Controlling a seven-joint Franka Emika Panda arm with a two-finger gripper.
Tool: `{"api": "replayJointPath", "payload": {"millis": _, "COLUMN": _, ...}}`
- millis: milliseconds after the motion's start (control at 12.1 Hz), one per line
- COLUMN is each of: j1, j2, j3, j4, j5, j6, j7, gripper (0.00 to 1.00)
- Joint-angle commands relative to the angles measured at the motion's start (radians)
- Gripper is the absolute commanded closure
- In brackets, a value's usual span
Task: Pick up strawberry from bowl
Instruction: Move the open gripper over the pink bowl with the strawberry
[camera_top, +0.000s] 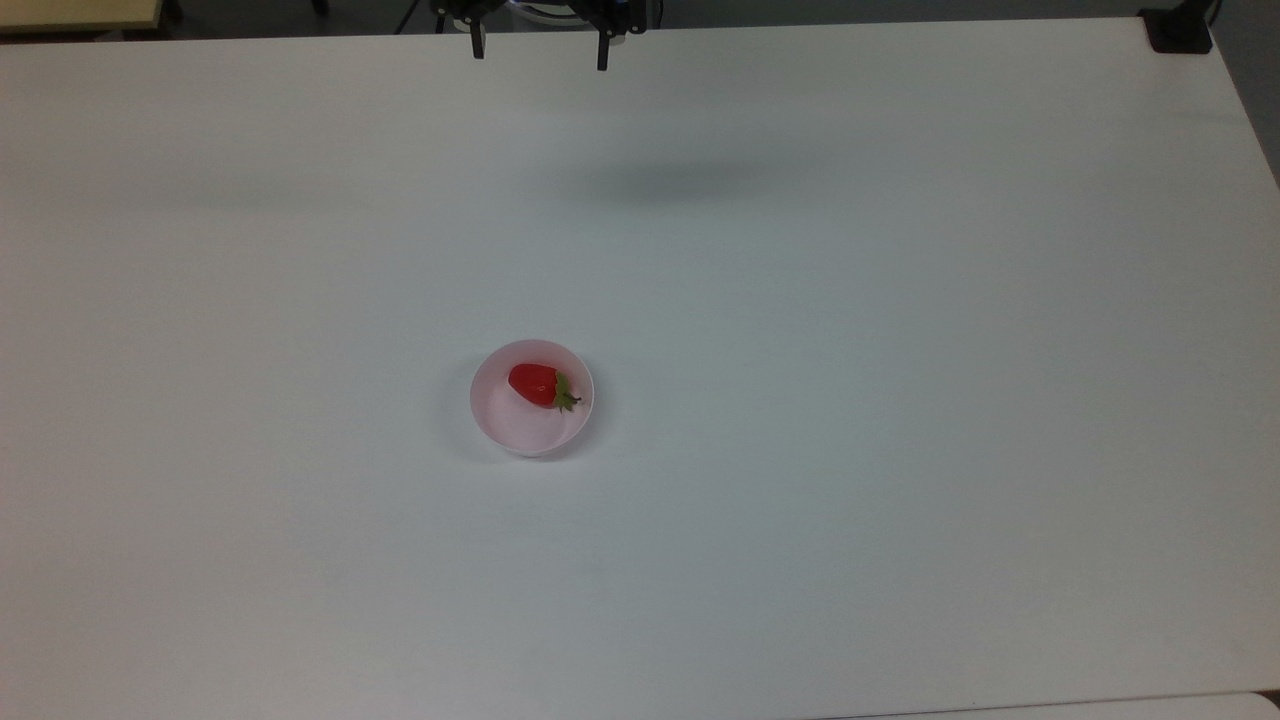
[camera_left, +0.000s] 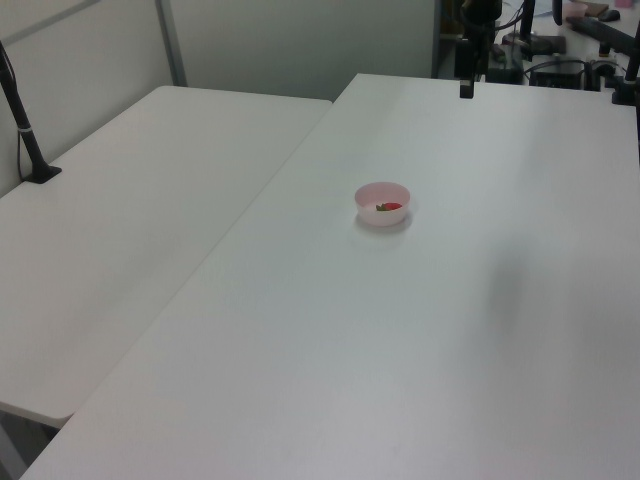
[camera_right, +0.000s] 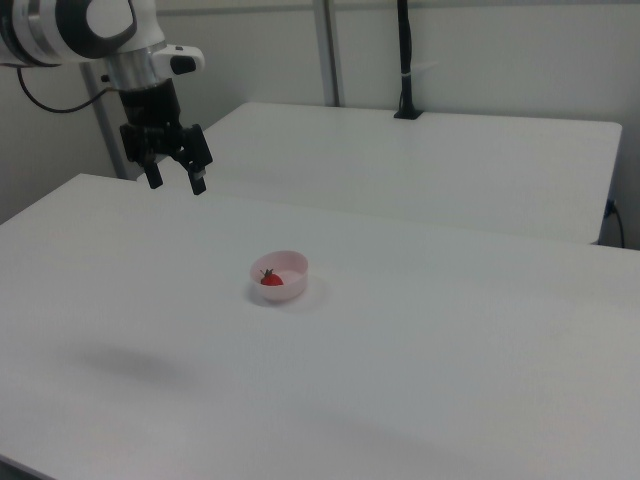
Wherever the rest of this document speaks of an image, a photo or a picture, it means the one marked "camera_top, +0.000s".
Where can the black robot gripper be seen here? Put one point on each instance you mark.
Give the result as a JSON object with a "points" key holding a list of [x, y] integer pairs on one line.
{"points": [[620, 12]]}

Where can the red strawberry with green leaves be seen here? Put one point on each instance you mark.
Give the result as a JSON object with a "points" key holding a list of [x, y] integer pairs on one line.
{"points": [[535, 385]]}

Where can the small pink bowl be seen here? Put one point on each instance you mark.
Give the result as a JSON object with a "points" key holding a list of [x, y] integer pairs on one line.
{"points": [[520, 430]]}

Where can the beige desk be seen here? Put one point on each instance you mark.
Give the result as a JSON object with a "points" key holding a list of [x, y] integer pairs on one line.
{"points": [[70, 12]]}

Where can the black camera stand clamp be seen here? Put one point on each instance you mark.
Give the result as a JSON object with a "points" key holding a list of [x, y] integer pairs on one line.
{"points": [[1180, 30]]}

